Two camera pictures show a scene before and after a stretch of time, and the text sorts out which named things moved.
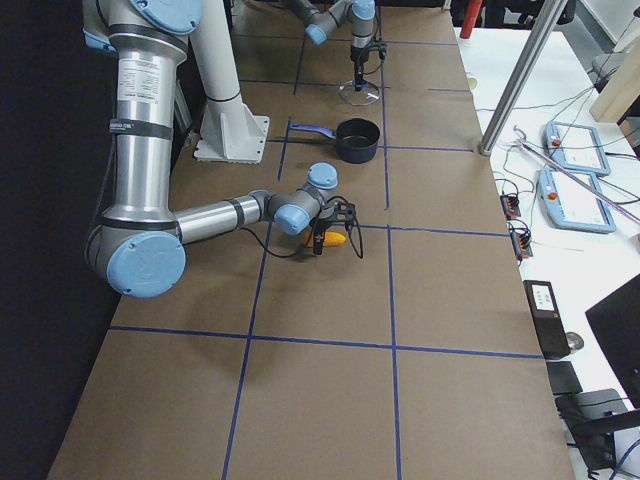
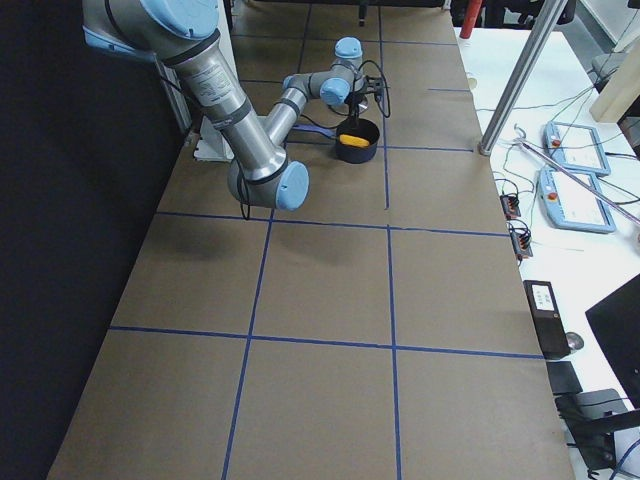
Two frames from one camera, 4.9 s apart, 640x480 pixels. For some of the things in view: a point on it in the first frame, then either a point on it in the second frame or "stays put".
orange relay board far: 510,205 stays put
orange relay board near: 521,239 stays put
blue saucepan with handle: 355,138 stays put
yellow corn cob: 330,239 to 353,140
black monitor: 616,322 stays put
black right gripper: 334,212 to 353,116
